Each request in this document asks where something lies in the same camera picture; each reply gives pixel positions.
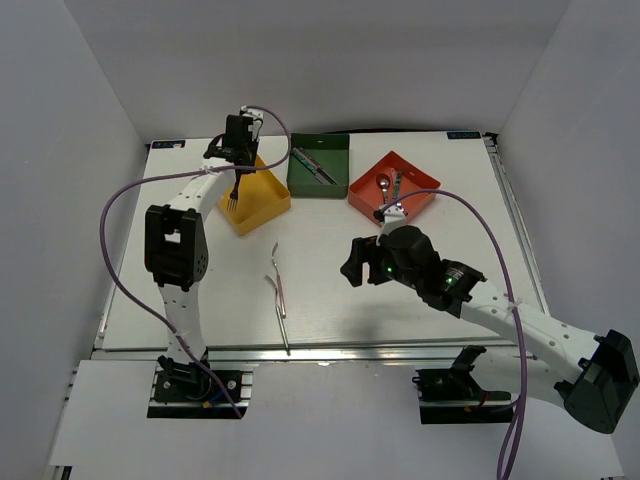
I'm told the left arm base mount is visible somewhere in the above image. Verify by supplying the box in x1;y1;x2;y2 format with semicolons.
147;356;252;420

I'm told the knife with dark handle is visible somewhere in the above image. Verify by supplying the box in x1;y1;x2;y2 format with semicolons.
296;147;338;186

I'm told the fork with pink handle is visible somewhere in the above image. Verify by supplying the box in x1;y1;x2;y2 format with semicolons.
271;241;287;319

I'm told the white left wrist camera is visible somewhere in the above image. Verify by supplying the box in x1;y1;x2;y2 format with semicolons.
240;105;264;141

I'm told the spoon with green handle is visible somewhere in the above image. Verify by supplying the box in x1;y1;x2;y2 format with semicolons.
391;169;403;203

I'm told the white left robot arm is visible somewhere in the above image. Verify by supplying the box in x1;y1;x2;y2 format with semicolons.
144;107;263;399

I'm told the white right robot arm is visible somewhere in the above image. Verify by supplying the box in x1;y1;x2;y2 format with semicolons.
340;225;639;434

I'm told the dark green square container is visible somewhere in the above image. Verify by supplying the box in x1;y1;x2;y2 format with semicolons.
286;133;350;199

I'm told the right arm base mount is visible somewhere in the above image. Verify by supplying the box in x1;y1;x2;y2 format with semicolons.
412;346;515;425

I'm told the knife with green handle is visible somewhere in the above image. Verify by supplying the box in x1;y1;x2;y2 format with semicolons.
291;150;336;186

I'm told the blue label sticker left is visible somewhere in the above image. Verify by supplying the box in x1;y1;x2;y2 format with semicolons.
150;140;186;149

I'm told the fork with green handle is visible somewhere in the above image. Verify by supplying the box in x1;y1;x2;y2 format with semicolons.
264;274;291;357

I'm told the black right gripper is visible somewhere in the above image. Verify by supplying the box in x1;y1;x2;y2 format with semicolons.
340;236;421;291

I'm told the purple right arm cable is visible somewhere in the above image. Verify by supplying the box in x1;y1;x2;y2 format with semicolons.
373;189;530;480

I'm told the fork with dark handle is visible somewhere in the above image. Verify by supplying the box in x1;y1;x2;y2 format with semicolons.
226;170;242;212

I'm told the blue label sticker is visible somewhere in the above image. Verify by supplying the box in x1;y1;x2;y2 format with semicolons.
150;140;186;149
446;131;482;140

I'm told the spoon with dark handle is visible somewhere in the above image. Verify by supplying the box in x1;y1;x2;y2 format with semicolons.
376;173;395;204

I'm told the yellow square container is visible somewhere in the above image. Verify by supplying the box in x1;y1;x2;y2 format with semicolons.
217;170;291;236

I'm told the red square container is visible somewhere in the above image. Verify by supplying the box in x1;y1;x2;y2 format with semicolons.
347;151;442;237

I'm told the blue label sticker right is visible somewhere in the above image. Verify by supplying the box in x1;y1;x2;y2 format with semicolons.
446;131;482;140

